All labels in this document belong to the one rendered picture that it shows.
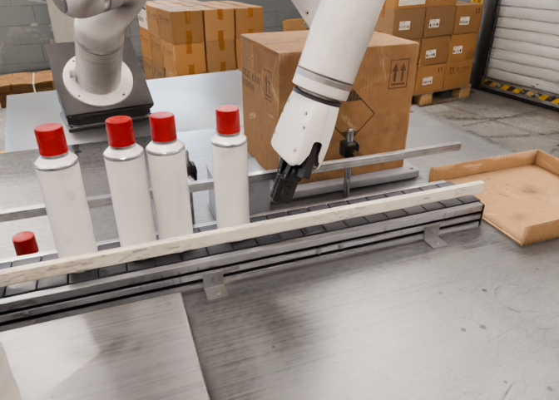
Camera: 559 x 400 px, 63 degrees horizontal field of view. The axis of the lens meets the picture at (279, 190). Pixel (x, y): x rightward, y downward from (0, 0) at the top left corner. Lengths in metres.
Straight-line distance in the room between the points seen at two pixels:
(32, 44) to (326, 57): 5.57
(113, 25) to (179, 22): 2.71
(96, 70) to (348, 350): 1.00
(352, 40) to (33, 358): 0.54
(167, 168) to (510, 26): 4.81
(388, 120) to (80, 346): 0.71
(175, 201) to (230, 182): 0.08
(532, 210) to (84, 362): 0.81
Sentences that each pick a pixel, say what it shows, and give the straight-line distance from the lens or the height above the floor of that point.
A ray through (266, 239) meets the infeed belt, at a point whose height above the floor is 0.88.
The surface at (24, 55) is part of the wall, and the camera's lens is 6.12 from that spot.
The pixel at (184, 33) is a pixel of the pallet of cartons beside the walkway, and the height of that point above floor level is 0.72.
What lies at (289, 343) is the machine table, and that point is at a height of 0.83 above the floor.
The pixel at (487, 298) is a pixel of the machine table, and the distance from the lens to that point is 0.75.
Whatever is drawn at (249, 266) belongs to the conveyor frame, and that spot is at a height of 0.85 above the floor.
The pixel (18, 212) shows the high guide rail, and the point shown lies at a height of 0.96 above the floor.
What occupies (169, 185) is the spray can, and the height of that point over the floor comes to 0.99.
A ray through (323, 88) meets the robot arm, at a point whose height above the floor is 1.11.
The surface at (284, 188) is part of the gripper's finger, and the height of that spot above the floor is 0.95.
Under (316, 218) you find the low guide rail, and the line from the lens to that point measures 0.72.
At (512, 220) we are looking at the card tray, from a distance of 0.96.
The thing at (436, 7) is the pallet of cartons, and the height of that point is 0.89.
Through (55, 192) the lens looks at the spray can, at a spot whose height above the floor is 1.01.
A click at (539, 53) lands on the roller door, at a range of 5.07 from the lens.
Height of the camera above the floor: 1.27
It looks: 27 degrees down
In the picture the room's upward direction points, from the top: straight up
